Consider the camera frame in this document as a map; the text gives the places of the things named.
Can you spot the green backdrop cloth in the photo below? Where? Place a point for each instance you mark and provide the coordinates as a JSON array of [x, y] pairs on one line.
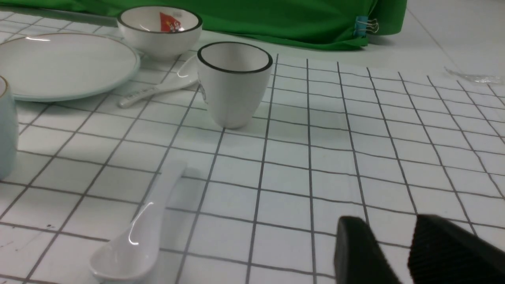
[[326, 25]]

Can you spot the white bowl red picture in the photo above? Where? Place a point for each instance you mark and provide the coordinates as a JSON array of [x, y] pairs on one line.
[[160, 32]]

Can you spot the white cup black rim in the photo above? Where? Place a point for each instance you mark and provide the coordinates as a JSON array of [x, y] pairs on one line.
[[233, 77]]

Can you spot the pale blue plate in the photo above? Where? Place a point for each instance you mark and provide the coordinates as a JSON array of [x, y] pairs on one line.
[[62, 67]]

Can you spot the clear plastic wrapper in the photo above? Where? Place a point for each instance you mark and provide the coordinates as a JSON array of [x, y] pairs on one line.
[[487, 79]]

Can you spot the white grid tablecloth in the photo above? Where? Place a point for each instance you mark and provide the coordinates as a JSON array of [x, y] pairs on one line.
[[260, 204]]

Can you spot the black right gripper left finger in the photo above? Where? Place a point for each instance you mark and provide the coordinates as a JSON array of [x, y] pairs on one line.
[[358, 258]]

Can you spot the pale blue cup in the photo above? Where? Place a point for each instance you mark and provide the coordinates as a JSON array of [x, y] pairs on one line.
[[9, 129]]

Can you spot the white patterned-handle spoon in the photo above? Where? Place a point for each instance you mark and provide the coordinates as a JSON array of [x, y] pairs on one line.
[[185, 77]]

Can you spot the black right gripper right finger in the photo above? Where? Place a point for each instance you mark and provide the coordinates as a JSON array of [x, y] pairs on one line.
[[443, 253]]

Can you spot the blue binder clip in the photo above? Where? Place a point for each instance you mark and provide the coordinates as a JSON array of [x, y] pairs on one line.
[[364, 26]]

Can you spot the plain white ceramic spoon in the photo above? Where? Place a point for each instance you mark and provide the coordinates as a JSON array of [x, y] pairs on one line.
[[133, 254]]

